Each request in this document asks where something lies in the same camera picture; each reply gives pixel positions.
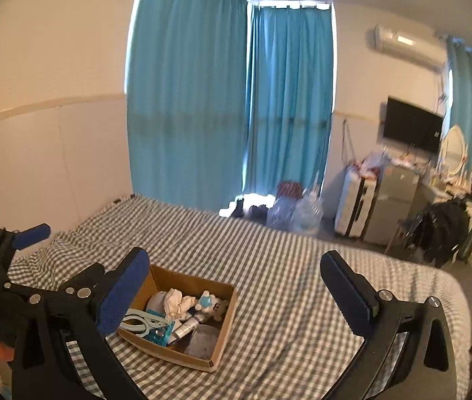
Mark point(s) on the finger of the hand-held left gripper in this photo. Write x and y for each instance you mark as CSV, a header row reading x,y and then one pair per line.
x,y
31,235
77,283

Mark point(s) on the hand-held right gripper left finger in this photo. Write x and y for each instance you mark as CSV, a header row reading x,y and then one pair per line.
x,y
123,296

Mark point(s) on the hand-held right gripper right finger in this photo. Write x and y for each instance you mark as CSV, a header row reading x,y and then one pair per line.
x,y
346,296

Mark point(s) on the light blue scissors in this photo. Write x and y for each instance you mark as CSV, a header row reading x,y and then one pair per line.
x,y
140,321

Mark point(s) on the white sock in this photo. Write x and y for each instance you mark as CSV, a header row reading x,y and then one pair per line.
x,y
175,302

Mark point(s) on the teal card package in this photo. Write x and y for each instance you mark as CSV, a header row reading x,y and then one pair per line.
x,y
160,335

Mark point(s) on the white squeeze tube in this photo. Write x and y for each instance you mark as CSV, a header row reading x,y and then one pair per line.
x,y
192,326

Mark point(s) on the white plush toy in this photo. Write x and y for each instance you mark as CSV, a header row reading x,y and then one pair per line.
x,y
213,303

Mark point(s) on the clear plastic container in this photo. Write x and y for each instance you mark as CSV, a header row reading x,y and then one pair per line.
x,y
204,341

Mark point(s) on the brown cardboard box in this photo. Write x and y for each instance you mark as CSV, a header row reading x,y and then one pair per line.
x,y
215,337

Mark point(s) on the grey checkered bed blanket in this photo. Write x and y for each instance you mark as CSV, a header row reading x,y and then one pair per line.
x,y
281,279

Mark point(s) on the folding chair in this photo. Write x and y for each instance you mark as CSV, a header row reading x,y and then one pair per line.
x,y
402,233

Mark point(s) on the white suitcase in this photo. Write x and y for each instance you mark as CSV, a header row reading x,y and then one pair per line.
x,y
354,206

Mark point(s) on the grey mini fridge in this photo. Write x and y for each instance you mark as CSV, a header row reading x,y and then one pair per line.
x,y
392,204

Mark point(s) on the clear water jug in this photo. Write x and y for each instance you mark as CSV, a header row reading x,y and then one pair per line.
x,y
281,214

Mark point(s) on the black backpack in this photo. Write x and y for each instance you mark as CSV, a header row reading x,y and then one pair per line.
x,y
444,229

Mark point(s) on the dark red patterned bag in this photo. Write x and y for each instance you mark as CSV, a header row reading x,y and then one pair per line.
x,y
290,189

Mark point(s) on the clear plastic bag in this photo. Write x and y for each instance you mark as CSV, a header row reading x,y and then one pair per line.
x,y
375,160

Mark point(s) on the white oval vanity mirror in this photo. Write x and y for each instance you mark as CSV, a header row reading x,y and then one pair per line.
x,y
453,150

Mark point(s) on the narrow blue curtain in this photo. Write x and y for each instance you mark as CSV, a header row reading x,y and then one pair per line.
x,y
290,100

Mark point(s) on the wide blue curtain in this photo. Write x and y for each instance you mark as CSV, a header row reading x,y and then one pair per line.
x,y
185,91

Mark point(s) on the teal curtain with eyelets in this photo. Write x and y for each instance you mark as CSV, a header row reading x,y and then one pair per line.
x,y
471,104

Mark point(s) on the white air conditioner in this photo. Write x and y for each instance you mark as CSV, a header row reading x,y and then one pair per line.
x,y
409,46

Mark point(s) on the black wall television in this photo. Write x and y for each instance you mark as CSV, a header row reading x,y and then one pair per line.
x,y
413,125

